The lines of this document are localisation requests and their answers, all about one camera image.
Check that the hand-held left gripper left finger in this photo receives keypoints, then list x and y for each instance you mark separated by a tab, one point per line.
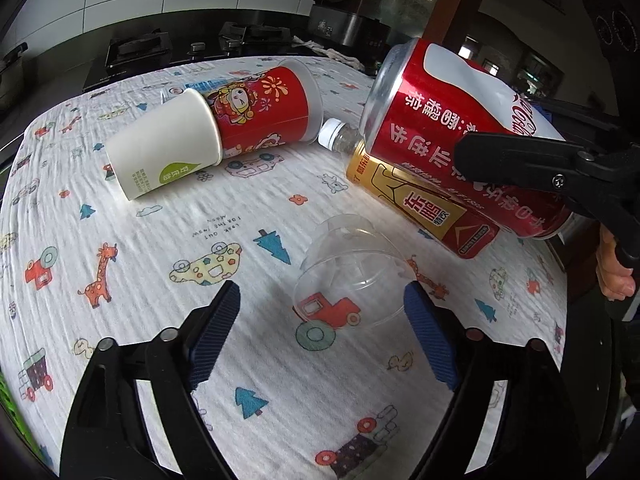
215	335

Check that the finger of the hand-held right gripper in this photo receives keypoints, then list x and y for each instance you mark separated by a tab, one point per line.
590	116
520	160

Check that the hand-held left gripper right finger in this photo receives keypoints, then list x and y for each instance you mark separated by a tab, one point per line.
432	335

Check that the red cola can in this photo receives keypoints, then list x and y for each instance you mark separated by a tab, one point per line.
425	135

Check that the red gold-label drink bottle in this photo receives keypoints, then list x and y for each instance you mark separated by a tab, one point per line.
430	206

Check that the clear plastic cup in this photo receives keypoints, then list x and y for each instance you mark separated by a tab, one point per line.
320	285

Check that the white paper cup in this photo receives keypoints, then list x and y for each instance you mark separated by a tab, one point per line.
160	147

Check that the red cartoon paper cup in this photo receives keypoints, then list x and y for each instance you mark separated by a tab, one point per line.
265	110

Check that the person's right hand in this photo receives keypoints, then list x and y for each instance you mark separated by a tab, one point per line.
614	270

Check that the printed white blanket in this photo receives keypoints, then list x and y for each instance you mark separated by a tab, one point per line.
175	240

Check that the wooden glass-door cabinet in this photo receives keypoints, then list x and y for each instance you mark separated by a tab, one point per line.
440	5

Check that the white rag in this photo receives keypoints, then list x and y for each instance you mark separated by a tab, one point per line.
330	52

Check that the black rice cooker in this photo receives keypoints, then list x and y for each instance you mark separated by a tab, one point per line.
335	0

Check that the black gas stove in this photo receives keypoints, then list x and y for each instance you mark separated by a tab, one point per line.
150	55

